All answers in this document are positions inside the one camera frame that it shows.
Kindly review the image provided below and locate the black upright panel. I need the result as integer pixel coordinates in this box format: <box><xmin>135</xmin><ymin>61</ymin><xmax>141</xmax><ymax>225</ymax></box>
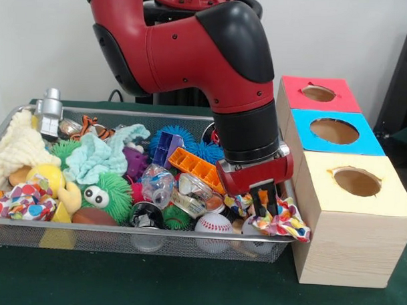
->
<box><xmin>374</xmin><ymin>19</ymin><xmax>407</xmax><ymax>136</ymax></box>

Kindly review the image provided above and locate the soccer ball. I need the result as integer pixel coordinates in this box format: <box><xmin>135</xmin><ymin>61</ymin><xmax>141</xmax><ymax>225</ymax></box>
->
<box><xmin>240</xmin><ymin>217</ymin><xmax>277</xmax><ymax>256</ymax></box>

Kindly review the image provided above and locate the small crumpled polka-dot cloth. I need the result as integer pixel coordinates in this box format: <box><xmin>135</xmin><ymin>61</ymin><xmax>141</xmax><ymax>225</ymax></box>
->
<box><xmin>223</xmin><ymin>192</ymin><xmax>253</xmax><ymax>218</ymax></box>

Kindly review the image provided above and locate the long orange toy brick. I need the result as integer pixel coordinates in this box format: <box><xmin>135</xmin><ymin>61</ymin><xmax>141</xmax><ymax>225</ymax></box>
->
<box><xmin>166</xmin><ymin>146</ymin><xmax>228</xmax><ymax>194</ymax></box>

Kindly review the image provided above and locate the cream knitted cloth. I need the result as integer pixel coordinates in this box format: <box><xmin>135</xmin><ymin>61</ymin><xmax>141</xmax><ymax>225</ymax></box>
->
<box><xmin>0</xmin><ymin>110</ymin><xmax>63</xmax><ymax>194</ymax></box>

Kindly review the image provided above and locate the wooden box with three holes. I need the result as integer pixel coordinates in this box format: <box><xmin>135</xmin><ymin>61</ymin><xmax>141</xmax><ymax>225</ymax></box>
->
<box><xmin>269</xmin><ymin>74</ymin><xmax>407</xmax><ymax>290</ymax></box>

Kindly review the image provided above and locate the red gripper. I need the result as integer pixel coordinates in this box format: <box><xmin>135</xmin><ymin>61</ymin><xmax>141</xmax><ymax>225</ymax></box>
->
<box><xmin>213</xmin><ymin>148</ymin><xmax>295</xmax><ymax>219</ymax></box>

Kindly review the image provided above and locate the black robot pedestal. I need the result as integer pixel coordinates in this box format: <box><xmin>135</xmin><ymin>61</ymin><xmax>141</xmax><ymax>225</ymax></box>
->
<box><xmin>133</xmin><ymin>0</ymin><xmax>263</xmax><ymax>110</ymax></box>

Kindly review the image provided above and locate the green spiky toy with eyes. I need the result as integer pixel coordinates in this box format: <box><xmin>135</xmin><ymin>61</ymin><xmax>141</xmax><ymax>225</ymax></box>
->
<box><xmin>79</xmin><ymin>171</ymin><xmax>135</xmax><ymax>226</ymax></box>

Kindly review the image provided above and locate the mint green cloth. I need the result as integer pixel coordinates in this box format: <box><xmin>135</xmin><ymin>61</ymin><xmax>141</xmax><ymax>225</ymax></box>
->
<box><xmin>64</xmin><ymin>121</ymin><xmax>152</xmax><ymax>188</ymax></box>

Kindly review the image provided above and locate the shallow wire mesh bin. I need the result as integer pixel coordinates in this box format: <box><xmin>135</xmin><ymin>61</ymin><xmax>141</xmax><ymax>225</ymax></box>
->
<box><xmin>0</xmin><ymin>103</ymin><xmax>306</xmax><ymax>266</ymax></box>

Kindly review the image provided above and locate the yellow ball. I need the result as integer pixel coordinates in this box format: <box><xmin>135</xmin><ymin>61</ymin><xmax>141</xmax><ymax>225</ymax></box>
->
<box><xmin>25</xmin><ymin>163</ymin><xmax>67</xmax><ymax>199</ymax></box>

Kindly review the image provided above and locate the baseball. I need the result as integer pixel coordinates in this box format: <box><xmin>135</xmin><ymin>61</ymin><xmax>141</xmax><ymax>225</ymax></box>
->
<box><xmin>193</xmin><ymin>212</ymin><xmax>234</xmax><ymax>255</ymax></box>

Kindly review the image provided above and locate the silver toy robot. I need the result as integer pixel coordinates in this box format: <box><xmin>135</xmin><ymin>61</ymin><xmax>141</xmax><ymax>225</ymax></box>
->
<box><xmin>34</xmin><ymin>88</ymin><xmax>65</xmax><ymax>137</ymax></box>

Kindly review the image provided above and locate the black cable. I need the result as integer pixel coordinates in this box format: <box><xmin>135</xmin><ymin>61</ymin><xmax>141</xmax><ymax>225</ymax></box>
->
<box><xmin>108</xmin><ymin>88</ymin><xmax>125</xmax><ymax>103</ymax></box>

